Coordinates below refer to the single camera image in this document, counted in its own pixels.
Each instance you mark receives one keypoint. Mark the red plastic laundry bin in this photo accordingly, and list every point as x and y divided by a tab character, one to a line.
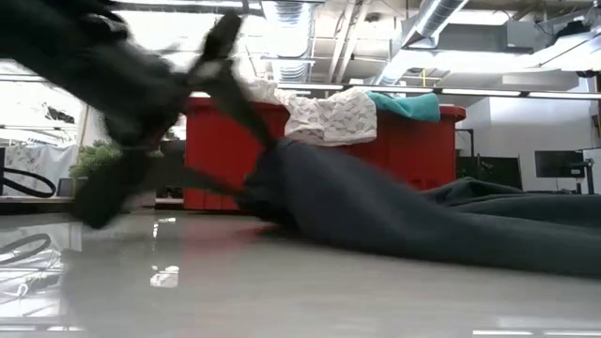
413	150

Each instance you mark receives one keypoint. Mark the white hanging sheet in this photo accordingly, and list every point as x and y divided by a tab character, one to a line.
37	159

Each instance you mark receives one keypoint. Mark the long ceiling light strip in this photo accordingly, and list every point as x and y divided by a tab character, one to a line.
469	92

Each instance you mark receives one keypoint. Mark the silver ventilation duct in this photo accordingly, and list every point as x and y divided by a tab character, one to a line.
432	19
288	28

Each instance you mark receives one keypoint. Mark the black t-shirt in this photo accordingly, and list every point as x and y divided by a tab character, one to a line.
375	211

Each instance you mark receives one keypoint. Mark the teal garment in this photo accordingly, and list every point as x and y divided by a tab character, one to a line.
413	107

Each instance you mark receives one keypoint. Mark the white lace garment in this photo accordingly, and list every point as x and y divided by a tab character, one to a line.
328	117

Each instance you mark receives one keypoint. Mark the grey ceiling air unit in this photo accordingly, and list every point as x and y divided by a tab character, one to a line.
493	35

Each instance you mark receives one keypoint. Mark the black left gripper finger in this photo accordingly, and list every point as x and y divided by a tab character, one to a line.
225	84
108	192

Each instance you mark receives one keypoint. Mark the black computer monitor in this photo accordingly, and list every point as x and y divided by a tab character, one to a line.
559	164

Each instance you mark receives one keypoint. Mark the green artificial plant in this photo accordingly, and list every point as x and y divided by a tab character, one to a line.
91	159

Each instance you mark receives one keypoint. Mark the black display panel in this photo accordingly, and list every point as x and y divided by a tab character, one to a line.
497	171

